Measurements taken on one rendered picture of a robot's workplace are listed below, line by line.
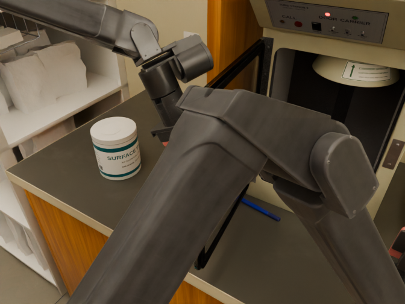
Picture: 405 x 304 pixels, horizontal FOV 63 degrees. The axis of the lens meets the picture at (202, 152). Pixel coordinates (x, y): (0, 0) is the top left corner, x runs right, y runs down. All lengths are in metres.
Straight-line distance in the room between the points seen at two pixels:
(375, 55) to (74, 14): 0.51
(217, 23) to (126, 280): 0.53
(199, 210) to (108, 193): 0.77
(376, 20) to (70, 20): 0.46
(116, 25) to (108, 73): 1.19
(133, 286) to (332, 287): 0.63
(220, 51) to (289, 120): 0.46
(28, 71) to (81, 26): 0.93
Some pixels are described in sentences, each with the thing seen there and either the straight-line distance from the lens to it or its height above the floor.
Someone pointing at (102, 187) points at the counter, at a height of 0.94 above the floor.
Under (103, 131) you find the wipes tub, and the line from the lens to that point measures 0.98.
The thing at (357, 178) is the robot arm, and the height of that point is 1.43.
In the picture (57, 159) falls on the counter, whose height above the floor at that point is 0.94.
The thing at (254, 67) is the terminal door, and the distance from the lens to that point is 0.68.
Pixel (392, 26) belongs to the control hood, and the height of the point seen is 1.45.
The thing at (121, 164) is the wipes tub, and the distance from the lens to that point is 0.99.
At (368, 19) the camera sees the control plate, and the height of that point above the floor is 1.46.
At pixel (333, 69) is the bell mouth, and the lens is 0.74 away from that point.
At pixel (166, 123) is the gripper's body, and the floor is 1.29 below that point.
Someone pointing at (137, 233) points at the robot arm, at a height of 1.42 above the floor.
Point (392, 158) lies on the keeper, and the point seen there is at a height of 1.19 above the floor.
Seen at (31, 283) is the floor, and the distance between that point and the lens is 2.09.
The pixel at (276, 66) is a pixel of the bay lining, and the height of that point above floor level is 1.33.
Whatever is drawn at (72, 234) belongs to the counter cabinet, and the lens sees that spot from 1.20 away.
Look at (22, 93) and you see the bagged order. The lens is 1.49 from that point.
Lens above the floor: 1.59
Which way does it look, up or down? 36 degrees down
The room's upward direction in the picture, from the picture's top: straight up
